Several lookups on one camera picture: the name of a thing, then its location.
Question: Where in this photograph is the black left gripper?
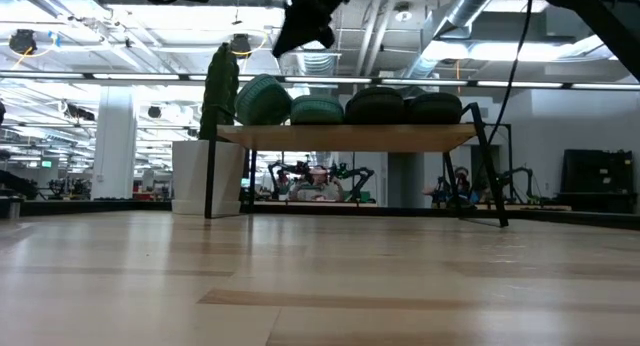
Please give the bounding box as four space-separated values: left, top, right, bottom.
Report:
271 0 355 59

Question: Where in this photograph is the teal rubber slide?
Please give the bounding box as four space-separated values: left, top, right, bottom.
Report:
234 73 294 128
289 94 346 127

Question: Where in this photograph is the wooden shelf with black legs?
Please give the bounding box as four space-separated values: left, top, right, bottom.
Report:
204 102 510 229

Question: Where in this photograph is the black ceiling device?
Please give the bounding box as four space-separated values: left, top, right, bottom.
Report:
8 28 39 57
230 33 253 60

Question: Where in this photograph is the green cactus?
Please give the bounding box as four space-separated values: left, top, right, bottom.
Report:
198 41 241 142

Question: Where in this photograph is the long ceiling light bar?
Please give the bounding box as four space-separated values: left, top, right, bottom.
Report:
0 70 640 91

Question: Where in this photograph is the white planter pot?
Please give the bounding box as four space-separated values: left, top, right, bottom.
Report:
170 139 247 218

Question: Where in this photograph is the white building column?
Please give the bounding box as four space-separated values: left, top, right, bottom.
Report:
91 85 138 201

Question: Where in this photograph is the black cabinet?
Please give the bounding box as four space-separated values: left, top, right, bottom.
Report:
559 149 639 215

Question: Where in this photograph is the silver smooth ceiling duct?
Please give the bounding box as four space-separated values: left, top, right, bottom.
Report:
394 0 506 82

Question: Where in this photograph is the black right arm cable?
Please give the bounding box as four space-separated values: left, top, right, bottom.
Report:
486 0 533 149

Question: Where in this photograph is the black metal table frame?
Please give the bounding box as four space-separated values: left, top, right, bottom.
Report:
504 204 640 233
0 199 174 219

